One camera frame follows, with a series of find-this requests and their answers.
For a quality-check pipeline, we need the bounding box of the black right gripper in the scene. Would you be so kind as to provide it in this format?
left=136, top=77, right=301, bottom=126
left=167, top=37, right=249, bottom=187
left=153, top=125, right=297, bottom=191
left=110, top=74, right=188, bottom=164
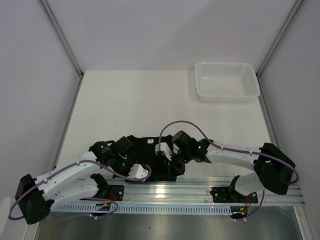
left=164, top=148, right=193, bottom=179

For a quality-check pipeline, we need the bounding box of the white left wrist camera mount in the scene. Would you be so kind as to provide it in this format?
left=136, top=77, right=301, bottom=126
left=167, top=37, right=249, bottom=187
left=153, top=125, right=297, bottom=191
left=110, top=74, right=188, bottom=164
left=125, top=163, right=152, bottom=182

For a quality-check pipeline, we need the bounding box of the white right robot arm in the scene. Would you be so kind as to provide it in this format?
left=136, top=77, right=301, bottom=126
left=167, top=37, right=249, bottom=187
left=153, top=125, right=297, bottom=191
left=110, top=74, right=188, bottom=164
left=170, top=130, right=298, bottom=202

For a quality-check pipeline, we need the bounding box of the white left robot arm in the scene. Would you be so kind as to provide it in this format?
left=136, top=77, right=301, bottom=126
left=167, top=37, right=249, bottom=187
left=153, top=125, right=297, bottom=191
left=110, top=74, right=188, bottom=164
left=13, top=136, right=137, bottom=225

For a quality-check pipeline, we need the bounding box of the black t-shirt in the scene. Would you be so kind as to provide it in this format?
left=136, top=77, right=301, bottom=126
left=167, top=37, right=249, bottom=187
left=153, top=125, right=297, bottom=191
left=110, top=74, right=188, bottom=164
left=127, top=134, right=182, bottom=182

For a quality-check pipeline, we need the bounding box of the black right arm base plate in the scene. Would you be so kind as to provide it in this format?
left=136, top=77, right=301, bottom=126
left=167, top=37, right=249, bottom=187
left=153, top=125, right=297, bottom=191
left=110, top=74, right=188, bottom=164
left=209, top=186, right=258, bottom=204

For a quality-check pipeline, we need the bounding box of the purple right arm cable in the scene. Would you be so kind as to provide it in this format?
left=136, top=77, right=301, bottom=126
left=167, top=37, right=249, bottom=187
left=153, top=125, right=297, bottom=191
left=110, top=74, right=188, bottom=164
left=158, top=120, right=301, bottom=222

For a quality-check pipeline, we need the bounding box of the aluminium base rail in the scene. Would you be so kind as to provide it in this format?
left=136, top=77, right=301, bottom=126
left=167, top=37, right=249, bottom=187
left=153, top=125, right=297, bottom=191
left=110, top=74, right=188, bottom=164
left=33, top=174, right=306, bottom=206

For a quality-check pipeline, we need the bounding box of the grey slotted cable duct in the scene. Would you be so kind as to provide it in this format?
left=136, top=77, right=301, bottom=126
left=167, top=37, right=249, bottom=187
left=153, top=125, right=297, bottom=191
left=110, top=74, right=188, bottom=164
left=54, top=202, right=232, bottom=216

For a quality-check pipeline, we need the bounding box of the white perforated plastic basket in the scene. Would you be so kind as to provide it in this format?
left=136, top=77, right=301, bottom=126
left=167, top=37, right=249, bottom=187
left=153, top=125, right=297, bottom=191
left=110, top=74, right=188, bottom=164
left=194, top=62, right=261, bottom=103

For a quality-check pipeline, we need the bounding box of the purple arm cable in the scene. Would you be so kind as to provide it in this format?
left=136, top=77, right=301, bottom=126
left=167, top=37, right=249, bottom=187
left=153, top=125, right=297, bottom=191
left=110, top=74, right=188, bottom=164
left=158, top=120, right=301, bottom=222
left=8, top=159, right=152, bottom=222

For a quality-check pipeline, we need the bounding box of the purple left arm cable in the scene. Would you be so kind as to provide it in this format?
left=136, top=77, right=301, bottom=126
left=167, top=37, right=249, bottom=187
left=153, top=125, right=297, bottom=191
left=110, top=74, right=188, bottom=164
left=8, top=159, right=152, bottom=222

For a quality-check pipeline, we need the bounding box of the grey aluminium frame post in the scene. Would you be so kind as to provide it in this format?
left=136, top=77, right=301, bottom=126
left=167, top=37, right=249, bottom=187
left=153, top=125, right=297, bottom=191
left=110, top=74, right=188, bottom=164
left=256, top=0, right=307, bottom=79

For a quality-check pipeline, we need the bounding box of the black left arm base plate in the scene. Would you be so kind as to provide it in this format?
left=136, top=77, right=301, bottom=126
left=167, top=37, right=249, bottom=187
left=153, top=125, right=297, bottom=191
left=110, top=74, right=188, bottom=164
left=93, top=185, right=125, bottom=201

